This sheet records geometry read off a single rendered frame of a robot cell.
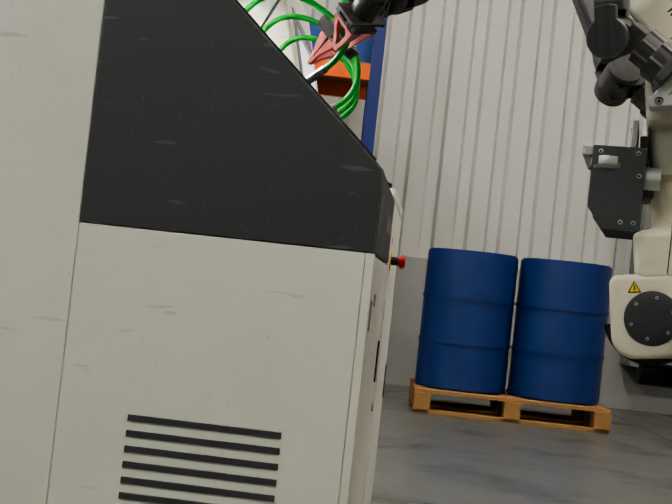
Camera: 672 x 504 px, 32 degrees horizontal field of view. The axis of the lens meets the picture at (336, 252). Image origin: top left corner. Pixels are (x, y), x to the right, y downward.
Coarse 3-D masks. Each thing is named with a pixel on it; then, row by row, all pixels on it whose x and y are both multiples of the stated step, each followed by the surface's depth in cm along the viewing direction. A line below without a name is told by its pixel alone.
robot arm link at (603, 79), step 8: (600, 80) 254; (608, 80) 251; (640, 80) 251; (600, 88) 255; (608, 88) 252; (616, 88) 250; (624, 88) 250; (632, 88) 251; (608, 96) 254; (616, 96) 253; (624, 96) 254; (632, 96) 254
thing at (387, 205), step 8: (384, 176) 225; (384, 184) 228; (384, 192) 231; (384, 200) 235; (392, 200) 275; (384, 208) 239; (392, 208) 280; (384, 216) 243; (392, 216) 285; (384, 224) 247; (384, 232) 251; (384, 240) 255; (384, 248) 259; (376, 256) 238; (384, 256) 264
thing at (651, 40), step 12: (648, 36) 209; (660, 36) 210; (636, 48) 210; (648, 48) 209; (660, 48) 208; (636, 60) 211; (648, 60) 208; (660, 60) 207; (648, 72) 210; (660, 72) 205; (660, 84) 207
